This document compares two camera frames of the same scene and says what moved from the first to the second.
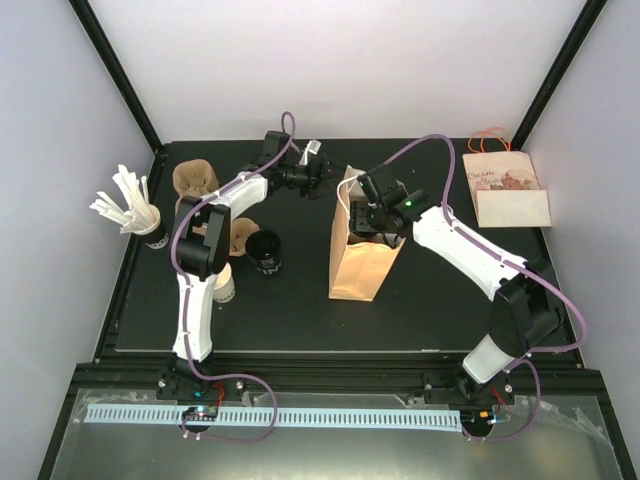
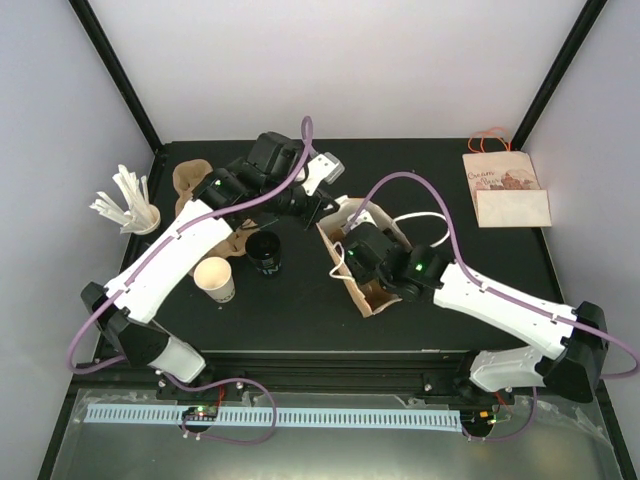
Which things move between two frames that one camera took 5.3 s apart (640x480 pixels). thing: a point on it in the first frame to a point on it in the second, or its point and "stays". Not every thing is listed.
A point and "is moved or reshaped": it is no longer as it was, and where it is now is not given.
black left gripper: [314, 178] to [318, 209]
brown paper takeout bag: [358, 264] is moved or reshaped
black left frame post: [118, 74] stays
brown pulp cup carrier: [240, 230] stays
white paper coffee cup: [224, 285] stays
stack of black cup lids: [263, 247] stays
